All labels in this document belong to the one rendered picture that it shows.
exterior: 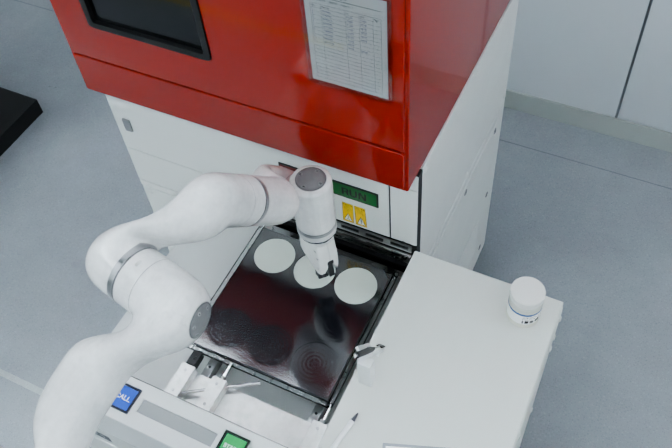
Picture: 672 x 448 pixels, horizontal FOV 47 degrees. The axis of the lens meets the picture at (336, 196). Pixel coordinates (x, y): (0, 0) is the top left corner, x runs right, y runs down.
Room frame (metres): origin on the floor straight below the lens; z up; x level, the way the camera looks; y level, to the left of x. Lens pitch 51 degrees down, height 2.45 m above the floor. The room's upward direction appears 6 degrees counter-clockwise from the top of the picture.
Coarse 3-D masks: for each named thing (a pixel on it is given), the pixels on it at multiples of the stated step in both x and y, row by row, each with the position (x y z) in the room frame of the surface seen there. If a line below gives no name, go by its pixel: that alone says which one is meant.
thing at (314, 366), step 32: (256, 288) 1.00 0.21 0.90; (288, 288) 0.99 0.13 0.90; (320, 288) 0.98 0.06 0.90; (384, 288) 0.97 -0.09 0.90; (224, 320) 0.92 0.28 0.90; (256, 320) 0.91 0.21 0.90; (288, 320) 0.91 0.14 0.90; (320, 320) 0.90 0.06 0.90; (352, 320) 0.89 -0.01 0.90; (224, 352) 0.84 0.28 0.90; (256, 352) 0.83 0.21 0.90; (288, 352) 0.83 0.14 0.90; (320, 352) 0.82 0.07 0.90; (320, 384) 0.74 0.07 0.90
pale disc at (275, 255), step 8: (272, 240) 1.13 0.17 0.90; (280, 240) 1.13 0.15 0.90; (264, 248) 1.11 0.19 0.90; (272, 248) 1.11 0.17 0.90; (280, 248) 1.11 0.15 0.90; (288, 248) 1.11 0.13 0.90; (256, 256) 1.09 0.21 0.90; (264, 256) 1.09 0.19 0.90; (272, 256) 1.09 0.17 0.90; (280, 256) 1.08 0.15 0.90; (288, 256) 1.08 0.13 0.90; (256, 264) 1.07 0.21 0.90; (264, 264) 1.07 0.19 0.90; (272, 264) 1.06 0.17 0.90; (280, 264) 1.06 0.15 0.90; (288, 264) 1.06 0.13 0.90; (272, 272) 1.04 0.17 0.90
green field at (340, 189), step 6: (336, 186) 1.11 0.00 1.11; (342, 186) 1.11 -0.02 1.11; (336, 192) 1.11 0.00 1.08; (342, 192) 1.11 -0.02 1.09; (348, 192) 1.10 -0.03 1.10; (354, 192) 1.09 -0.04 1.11; (360, 192) 1.08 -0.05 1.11; (354, 198) 1.09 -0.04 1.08; (360, 198) 1.08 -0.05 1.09; (366, 198) 1.08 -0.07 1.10; (372, 198) 1.07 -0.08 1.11; (372, 204) 1.07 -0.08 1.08
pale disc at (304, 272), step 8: (304, 256) 1.08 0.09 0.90; (296, 264) 1.06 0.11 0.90; (304, 264) 1.05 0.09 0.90; (296, 272) 1.03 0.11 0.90; (304, 272) 1.03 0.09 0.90; (312, 272) 1.03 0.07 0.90; (296, 280) 1.01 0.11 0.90; (304, 280) 1.01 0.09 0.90; (312, 280) 1.01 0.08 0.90; (320, 280) 1.00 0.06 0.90; (328, 280) 1.00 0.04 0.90
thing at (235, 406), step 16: (192, 384) 0.78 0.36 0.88; (192, 400) 0.75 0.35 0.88; (224, 400) 0.74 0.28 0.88; (240, 400) 0.73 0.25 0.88; (256, 400) 0.73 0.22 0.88; (224, 416) 0.70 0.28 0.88; (240, 416) 0.70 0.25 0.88; (256, 416) 0.69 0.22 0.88; (272, 416) 0.69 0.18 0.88; (288, 416) 0.69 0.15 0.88; (256, 432) 0.66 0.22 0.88; (272, 432) 0.66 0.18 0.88; (288, 432) 0.65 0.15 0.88; (304, 432) 0.65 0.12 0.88
